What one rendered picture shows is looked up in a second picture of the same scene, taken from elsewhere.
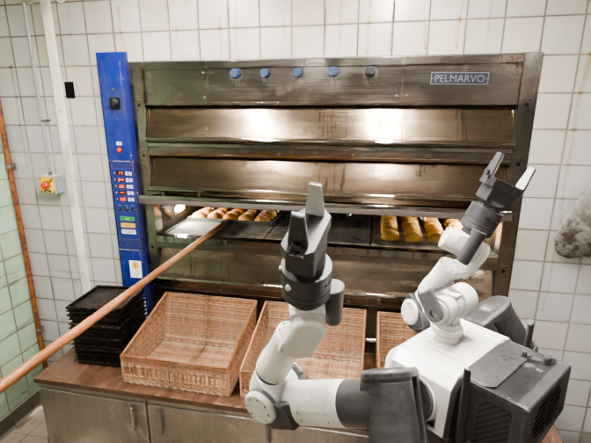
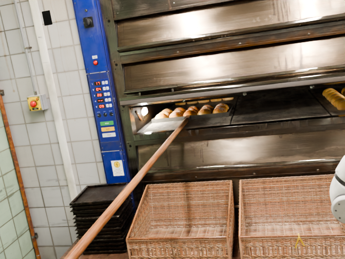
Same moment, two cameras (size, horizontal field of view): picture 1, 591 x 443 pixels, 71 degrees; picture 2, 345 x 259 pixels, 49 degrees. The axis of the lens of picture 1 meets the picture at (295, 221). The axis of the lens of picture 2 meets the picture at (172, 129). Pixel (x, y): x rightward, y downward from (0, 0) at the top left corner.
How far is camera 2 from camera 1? 46 cm
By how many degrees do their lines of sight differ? 4
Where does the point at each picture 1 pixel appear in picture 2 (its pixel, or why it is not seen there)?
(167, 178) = (139, 81)
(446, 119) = not seen: outside the picture
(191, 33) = not seen: outside the picture
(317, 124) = (272, 11)
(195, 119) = (160, 24)
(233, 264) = (205, 150)
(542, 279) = not seen: outside the picture
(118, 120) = (92, 37)
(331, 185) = (290, 63)
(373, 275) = (338, 141)
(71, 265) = (58, 174)
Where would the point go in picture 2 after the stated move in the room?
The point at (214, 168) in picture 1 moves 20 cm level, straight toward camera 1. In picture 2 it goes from (180, 66) to (187, 67)
